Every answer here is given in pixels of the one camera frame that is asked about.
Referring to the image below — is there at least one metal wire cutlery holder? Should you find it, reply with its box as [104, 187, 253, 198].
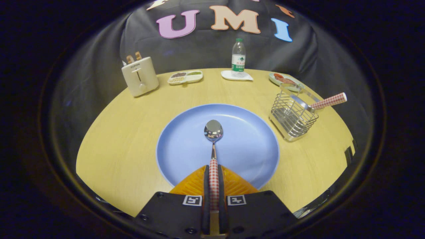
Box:
[269, 83, 321, 142]

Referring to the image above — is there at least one spoon with red checked handle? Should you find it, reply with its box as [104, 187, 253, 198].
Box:
[204, 119, 223, 211]

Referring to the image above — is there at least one white divided seasoning dish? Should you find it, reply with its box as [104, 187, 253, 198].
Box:
[167, 70, 203, 85]

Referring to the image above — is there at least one pale green plate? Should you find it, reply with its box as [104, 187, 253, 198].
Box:
[269, 73, 304, 92]

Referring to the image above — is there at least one sliced meat with vegetables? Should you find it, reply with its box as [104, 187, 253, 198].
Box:
[274, 73, 296, 84]

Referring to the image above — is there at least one cream toaster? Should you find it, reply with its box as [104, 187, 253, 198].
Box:
[121, 56, 159, 97]

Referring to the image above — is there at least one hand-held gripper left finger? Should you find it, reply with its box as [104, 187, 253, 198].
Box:
[136, 165, 211, 239]

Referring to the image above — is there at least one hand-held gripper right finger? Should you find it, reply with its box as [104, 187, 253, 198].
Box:
[217, 164, 298, 239]

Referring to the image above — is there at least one blue round plate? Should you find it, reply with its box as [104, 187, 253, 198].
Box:
[156, 104, 280, 190]

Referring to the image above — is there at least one fork with red checked handle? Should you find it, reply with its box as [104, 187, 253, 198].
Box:
[289, 92, 347, 115]

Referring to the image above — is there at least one clear water bottle green cap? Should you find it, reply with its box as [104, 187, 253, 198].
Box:
[231, 38, 246, 73]

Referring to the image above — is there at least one white square coaster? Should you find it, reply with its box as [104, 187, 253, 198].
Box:
[221, 70, 253, 81]

